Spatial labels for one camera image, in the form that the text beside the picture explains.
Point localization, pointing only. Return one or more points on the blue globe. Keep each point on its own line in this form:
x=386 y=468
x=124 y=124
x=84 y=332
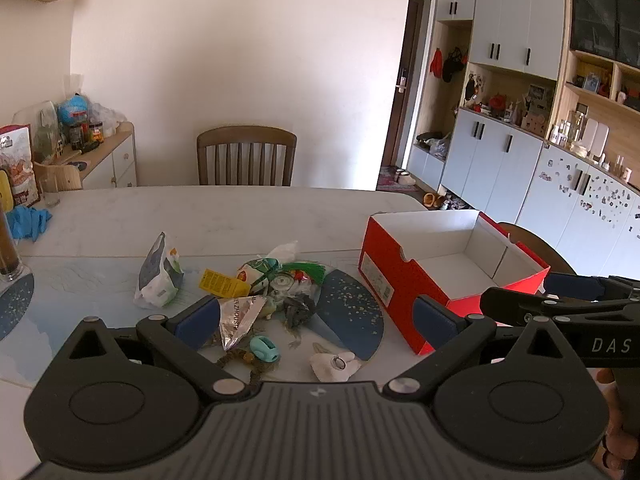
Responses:
x=74 y=110

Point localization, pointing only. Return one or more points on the white canister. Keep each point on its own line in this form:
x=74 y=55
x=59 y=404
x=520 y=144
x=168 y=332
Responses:
x=596 y=136

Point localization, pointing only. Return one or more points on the blue gloves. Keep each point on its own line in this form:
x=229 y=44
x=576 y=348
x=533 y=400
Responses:
x=27 y=222

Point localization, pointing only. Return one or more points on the red hanging bag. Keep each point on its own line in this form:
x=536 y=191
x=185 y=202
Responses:
x=437 y=62

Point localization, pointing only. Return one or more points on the dark brown door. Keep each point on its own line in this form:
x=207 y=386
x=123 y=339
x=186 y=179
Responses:
x=407 y=85

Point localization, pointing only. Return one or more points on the white tissue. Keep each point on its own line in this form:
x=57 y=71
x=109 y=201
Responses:
x=325 y=367

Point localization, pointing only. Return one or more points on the glass cup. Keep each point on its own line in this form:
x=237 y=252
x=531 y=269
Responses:
x=50 y=195

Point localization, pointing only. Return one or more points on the yellow packet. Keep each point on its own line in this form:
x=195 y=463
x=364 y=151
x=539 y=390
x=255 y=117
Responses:
x=222 y=282

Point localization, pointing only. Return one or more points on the black hanging bag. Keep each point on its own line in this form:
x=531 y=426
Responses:
x=454 y=65

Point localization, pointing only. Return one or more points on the white plastic snack bag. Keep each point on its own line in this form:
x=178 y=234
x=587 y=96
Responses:
x=160 y=275

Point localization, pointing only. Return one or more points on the person's right hand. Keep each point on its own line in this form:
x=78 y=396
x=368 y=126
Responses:
x=615 y=452

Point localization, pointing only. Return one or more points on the glass jar with brown contents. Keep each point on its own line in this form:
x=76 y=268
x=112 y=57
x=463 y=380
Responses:
x=9 y=250

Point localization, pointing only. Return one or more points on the wooden basket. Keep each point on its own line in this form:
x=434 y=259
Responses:
x=57 y=176

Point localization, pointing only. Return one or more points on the silver foil wrapper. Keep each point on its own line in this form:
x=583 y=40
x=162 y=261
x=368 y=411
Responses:
x=237 y=317

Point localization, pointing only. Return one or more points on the dark spice jar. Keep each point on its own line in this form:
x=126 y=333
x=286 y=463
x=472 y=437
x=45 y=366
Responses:
x=76 y=137

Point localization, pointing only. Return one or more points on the orange spice jar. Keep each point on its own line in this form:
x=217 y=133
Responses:
x=96 y=132

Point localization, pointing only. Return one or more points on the green and white bag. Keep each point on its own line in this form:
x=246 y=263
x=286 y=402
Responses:
x=257 y=270

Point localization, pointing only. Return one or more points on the patterned red rug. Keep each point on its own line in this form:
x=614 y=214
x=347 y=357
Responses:
x=390 y=182

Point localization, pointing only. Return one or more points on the white and wood wall cabinet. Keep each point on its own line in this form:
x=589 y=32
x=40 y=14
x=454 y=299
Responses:
x=495 y=160

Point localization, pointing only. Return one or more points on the red pot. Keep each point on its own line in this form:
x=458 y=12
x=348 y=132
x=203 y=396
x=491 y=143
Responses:
x=497 y=102

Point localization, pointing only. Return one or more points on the orange slippers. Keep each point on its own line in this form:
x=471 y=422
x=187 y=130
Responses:
x=432 y=200

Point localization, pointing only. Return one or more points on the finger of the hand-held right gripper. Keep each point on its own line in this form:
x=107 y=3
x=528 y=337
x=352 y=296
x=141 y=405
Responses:
x=575 y=287
x=510 y=302

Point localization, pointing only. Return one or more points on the teal plastic clip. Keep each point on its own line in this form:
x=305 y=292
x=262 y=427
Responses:
x=264 y=349

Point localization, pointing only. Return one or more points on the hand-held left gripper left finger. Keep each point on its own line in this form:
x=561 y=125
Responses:
x=192 y=322

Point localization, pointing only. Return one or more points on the clear plastic bag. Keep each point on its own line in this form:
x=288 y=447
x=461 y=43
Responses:
x=282 y=251

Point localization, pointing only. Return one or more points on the white cardboard box red edges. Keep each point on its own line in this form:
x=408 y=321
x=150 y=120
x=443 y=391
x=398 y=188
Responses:
x=390 y=270

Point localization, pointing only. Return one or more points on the red and white cereal box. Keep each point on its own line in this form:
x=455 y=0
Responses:
x=17 y=165

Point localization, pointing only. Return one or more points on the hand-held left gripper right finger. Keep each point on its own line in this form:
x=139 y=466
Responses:
x=435 y=317

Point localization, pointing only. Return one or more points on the white sideboard cabinet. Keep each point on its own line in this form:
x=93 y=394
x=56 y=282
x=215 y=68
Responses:
x=112 y=160

